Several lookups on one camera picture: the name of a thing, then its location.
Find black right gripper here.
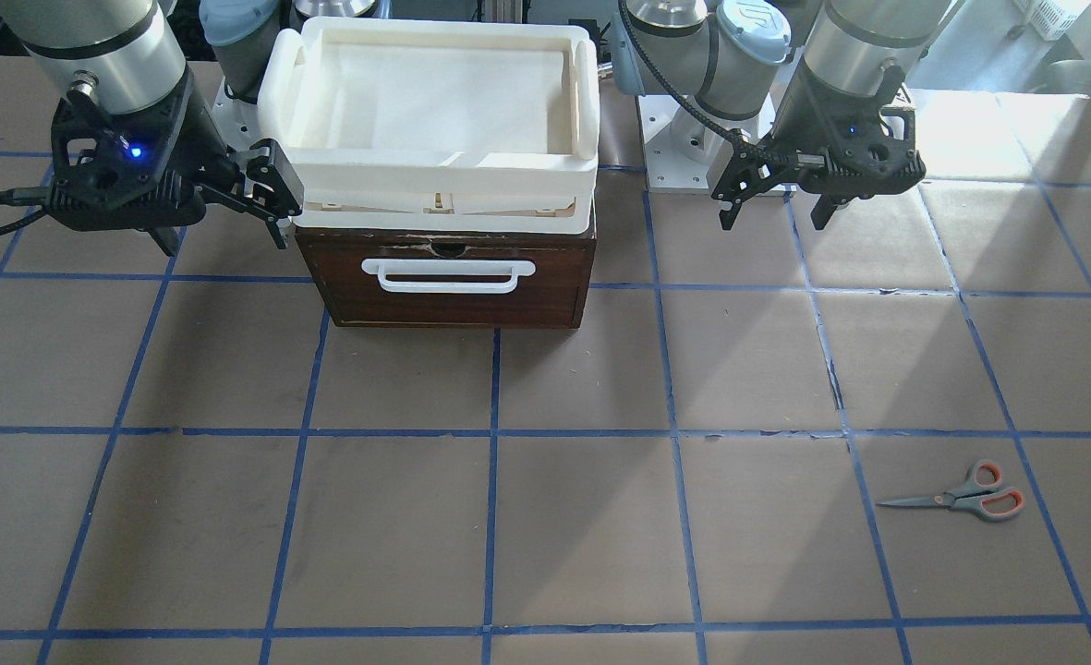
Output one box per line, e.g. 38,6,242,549
48,73,305,258

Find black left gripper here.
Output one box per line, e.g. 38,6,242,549
711,88,927,231

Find grey orange scissors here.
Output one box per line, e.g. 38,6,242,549
876,459,1026,522

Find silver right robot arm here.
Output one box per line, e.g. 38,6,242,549
0,1,304,257

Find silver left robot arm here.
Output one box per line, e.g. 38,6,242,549
612,1,948,231

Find brown wooden drawer cabinet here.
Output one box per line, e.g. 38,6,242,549
296,223,597,329

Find white plastic tray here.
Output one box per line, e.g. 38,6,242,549
257,17,600,235

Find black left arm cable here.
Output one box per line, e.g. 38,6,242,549
618,0,828,169

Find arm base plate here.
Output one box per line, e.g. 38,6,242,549
636,92,918,192
212,78,263,152

